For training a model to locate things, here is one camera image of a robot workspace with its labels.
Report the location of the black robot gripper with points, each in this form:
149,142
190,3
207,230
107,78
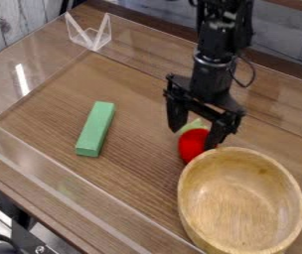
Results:
203,93

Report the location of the red plush strawberry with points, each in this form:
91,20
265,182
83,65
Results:
192,135

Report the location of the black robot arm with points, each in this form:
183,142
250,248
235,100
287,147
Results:
224,31

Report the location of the green rectangular block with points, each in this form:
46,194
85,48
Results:
92,134

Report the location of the round wooden bowl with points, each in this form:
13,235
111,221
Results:
239,203

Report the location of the clear acrylic enclosure walls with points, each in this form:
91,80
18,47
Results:
111,204

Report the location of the black metal table bracket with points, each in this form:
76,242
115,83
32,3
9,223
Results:
26,241

